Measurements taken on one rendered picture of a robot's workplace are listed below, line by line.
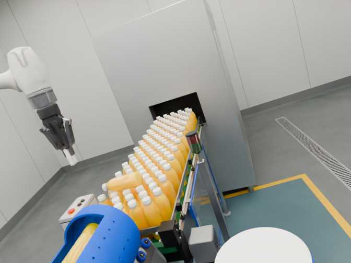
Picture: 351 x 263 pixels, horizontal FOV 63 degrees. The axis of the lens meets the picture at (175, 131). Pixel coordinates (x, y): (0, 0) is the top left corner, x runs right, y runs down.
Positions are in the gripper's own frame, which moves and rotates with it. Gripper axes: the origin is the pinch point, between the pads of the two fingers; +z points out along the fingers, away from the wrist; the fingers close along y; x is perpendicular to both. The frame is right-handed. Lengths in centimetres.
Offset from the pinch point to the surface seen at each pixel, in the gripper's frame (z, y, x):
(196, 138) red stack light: 20, -40, -39
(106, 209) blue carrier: 21.4, -9.0, 7.3
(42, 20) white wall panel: -139, 226, -403
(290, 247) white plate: 39, -68, 20
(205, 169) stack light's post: 37, -39, -39
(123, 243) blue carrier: 30.2, -15.8, 16.9
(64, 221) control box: 34.4, 29.0, -13.2
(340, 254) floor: 143, -101, -79
